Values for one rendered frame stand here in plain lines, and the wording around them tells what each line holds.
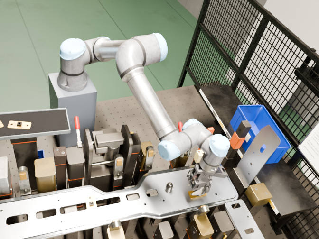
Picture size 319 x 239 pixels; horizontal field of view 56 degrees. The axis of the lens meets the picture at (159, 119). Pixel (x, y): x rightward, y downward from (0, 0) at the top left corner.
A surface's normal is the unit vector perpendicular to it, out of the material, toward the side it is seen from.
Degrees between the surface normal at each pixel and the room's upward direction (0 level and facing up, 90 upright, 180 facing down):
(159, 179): 0
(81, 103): 90
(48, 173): 0
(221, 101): 0
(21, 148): 90
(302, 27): 83
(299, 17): 83
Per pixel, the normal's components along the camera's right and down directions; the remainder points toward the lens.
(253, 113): 0.23, 0.71
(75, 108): 0.45, 0.69
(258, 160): -0.93, 0.09
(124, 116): 0.20, -0.70
